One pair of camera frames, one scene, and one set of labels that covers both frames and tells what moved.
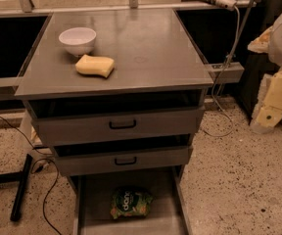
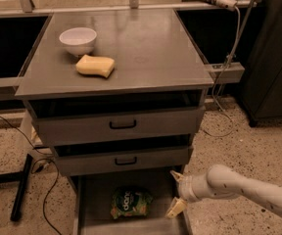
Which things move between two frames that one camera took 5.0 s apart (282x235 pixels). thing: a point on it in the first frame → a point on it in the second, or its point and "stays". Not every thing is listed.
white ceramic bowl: x=78 y=41 stays
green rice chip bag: x=130 y=201 stays
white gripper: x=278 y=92 → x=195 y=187
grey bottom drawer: x=167 y=213 stays
